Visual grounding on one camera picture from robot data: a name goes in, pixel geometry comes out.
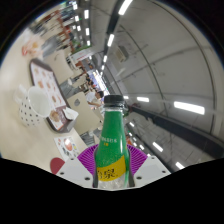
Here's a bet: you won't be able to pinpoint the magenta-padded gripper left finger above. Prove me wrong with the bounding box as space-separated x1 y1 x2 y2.
55 143 100 190

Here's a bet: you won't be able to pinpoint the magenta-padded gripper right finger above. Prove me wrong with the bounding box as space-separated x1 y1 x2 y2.
126 143 170 189

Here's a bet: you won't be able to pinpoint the green drink bottle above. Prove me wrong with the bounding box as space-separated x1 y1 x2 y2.
92 94 132 191

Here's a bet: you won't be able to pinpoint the flat round red coaster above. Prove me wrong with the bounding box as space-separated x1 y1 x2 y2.
49 157 67 175

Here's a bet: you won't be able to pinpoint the person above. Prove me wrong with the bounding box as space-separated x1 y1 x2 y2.
84 89 105 108

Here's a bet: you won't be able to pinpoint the ceiling lights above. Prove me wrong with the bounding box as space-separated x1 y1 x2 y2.
71 0 206 171

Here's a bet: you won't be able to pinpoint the white polka-dot mug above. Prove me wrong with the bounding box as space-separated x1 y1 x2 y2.
13 84 53 128

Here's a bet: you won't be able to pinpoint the dark food tray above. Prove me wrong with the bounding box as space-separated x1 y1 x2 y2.
29 58 79 134

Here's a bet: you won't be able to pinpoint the ceiling air conditioner unit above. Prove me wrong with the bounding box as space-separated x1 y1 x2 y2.
114 45 130 63

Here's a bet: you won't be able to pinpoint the crumpled orange-white food wrapper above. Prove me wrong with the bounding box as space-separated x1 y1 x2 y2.
21 34 44 58

